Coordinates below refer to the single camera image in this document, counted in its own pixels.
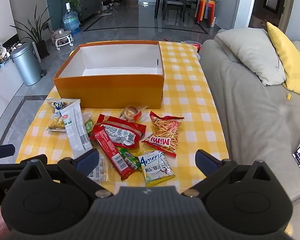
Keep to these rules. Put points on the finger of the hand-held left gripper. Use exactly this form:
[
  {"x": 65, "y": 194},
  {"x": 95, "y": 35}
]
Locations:
[
  {"x": 3, "y": 171},
  {"x": 2, "y": 151}
]

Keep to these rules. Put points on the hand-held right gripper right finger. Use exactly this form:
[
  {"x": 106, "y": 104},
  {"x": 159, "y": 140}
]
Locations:
[{"x": 207, "y": 162}]

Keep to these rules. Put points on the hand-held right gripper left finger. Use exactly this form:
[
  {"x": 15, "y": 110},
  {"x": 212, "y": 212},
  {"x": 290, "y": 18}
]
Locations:
[{"x": 86, "y": 158}]

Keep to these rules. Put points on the clear white candy ball packet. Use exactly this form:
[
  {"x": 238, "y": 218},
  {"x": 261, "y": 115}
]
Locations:
[{"x": 100, "y": 171}]

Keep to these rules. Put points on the red packet with white label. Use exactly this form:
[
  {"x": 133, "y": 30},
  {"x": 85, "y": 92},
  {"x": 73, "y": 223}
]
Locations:
[{"x": 120, "y": 132}]

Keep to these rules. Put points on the red stick snack packet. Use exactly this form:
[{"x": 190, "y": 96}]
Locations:
[{"x": 163, "y": 135}]

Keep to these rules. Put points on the white cardboard box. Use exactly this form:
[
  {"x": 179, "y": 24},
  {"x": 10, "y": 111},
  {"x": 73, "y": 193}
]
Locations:
[{"x": 110, "y": 92}]

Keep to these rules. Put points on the long red bar packet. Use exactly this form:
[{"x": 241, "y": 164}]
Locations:
[{"x": 110, "y": 152}]

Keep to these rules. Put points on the tall white snack packet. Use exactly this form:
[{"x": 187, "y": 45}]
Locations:
[{"x": 76, "y": 127}]

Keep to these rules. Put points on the small green packet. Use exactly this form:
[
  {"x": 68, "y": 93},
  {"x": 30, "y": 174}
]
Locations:
[{"x": 88, "y": 125}]

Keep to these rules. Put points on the green candy packet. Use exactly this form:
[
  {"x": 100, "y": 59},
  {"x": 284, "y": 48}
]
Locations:
[{"x": 130, "y": 158}]

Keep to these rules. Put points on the yellow white snack packet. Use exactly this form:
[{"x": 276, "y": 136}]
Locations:
[{"x": 155, "y": 167}]

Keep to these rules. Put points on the white low cabinet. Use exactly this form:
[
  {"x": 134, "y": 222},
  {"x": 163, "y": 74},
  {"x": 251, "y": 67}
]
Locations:
[{"x": 2, "y": 95}]

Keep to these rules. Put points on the grey sofa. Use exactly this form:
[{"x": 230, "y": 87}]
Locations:
[{"x": 252, "y": 120}]

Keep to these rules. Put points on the small clear candy packet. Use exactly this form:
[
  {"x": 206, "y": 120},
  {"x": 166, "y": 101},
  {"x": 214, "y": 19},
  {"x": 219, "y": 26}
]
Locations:
[{"x": 131, "y": 112}]

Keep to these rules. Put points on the yellow checked tablecloth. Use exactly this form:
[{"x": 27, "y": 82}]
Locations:
[{"x": 190, "y": 92}]

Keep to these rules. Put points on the silver pedal trash can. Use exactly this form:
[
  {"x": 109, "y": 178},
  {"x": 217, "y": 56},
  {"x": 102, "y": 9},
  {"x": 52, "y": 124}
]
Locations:
[{"x": 26, "y": 65}]

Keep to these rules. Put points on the small yellow scrap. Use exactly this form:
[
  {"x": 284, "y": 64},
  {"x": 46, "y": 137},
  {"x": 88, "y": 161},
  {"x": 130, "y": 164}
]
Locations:
[{"x": 288, "y": 96}]

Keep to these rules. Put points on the grey pillow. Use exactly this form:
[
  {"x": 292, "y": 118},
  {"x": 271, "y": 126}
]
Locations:
[{"x": 252, "y": 55}]

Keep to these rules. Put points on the waste basket with red wrappers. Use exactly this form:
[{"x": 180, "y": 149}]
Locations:
[{"x": 193, "y": 45}]

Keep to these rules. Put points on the pink wheeled stool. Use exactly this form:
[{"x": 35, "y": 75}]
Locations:
[{"x": 62, "y": 38}]

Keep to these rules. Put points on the potted long-leaf plant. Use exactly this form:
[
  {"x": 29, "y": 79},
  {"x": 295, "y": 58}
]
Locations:
[{"x": 36, "y": 33}]

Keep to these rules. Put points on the yellow pillow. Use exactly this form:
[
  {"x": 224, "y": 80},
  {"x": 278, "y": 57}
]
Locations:
[{"x": 290, "y": 55}]

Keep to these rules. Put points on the blue water jug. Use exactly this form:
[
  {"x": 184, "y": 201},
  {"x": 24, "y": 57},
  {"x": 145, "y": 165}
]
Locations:
[{"x": 71, "y": 20}]

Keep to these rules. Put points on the orange red stool stack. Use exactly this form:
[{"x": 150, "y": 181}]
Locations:
[{"x": 201, "y": 10}]

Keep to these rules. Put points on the grey cabinet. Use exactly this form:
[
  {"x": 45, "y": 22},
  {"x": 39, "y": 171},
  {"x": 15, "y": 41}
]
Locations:
[{"x": 88, "y": 0}]

